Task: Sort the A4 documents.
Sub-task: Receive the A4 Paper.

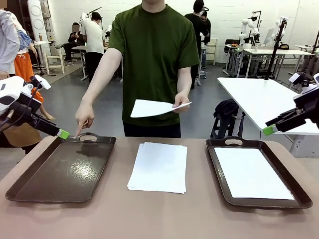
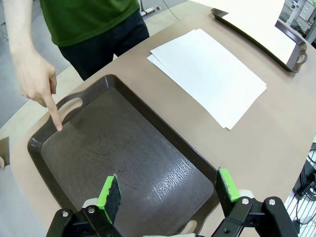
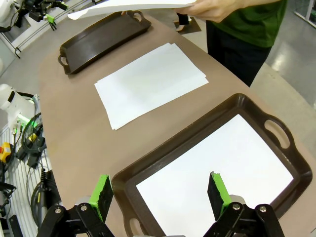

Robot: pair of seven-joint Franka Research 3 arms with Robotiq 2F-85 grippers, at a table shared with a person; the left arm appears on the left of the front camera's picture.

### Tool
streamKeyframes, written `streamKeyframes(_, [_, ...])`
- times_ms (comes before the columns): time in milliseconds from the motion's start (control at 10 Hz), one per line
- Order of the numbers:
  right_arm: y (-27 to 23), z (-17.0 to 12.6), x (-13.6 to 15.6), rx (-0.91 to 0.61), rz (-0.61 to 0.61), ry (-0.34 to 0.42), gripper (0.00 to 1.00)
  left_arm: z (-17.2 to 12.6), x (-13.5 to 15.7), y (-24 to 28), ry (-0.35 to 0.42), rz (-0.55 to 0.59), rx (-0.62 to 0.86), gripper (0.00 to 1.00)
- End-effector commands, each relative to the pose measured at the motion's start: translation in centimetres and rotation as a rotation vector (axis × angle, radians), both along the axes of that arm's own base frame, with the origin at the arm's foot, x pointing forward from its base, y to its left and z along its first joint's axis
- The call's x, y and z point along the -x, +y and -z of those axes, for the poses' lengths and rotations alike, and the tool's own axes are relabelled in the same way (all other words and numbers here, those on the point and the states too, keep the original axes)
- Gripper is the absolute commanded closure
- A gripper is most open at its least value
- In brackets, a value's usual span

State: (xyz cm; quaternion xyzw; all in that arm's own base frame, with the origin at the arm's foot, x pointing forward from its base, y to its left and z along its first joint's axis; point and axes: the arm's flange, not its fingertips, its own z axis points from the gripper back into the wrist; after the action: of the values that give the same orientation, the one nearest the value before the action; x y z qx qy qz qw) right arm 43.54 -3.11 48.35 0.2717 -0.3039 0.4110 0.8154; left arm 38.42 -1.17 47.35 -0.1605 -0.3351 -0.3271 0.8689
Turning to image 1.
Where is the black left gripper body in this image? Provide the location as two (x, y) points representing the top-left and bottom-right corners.
(9, 99), (42, 123)

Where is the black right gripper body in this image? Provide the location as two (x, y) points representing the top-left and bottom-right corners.
(293, 93), (319, 125)

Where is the white A4 sheet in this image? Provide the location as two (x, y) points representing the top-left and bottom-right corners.
(130, 99), (193, 119)
(213, 147), (296, 201)

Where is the white A4 paper stack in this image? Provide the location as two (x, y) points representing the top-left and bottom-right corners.
(127, 141), (188, 195)

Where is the person's right forearm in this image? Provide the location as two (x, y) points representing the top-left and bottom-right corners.
(81, 56), (120, 107)

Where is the person's left forearm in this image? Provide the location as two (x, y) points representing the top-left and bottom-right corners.
(177, 71), (193, 97)

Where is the person's right hand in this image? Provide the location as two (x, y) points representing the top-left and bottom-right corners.
(74, 98), (96, 137)

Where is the person's left hand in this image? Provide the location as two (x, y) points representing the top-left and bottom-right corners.
(171, 91), (191, 114)

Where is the black tripod stand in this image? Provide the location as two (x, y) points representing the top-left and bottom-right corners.
(34, 53), (57, 81)

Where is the mannequin in orange shorts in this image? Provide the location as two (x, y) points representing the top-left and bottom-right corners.
(13, 11), (56, 121)

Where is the brown plastic tray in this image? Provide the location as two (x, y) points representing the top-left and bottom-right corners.
(5, 132), (117, 204)
(205, 136), (313, 209)

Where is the black jacket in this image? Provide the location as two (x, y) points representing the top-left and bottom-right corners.
(213, 99), (240, 120)

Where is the white wooden stool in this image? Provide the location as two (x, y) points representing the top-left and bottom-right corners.
(46, 55), (65, 74)

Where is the white background table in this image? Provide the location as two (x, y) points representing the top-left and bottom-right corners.
(243, 48), (315, 89)

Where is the black pole stand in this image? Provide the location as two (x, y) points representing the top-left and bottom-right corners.
(264, 19), (287, 81)

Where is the figure with grey shirt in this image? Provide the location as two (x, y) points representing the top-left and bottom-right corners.
(0, 8), (42, 155)

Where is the seated person in black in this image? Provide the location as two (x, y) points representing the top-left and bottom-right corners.
(55, 22), (85, 67)

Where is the black office chair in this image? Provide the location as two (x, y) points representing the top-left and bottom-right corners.
(225, 39), (241, 54)

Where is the tall white air conditioner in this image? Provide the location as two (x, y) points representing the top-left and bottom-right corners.
(26, 0), (53, 42)

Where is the person in white shirt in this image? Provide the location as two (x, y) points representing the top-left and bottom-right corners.
(80, 11), (105, 83)

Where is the standing person in black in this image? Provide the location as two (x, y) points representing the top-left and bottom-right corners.
(184, 0), (212, 90)

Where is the person in green T-shirt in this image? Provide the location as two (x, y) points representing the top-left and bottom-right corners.
(107, 0), (200, 138)

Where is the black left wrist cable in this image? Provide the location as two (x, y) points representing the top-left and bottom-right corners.
(0, 82), (43, 132)

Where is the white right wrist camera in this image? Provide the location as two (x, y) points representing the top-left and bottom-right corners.
(289, 72), (314, 88)

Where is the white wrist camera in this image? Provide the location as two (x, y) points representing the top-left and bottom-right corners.
(289, 72), (314, 88)
(23, 74), (52, 97)

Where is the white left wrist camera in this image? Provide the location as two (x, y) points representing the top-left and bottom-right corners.
(23, 74), (52, 97)

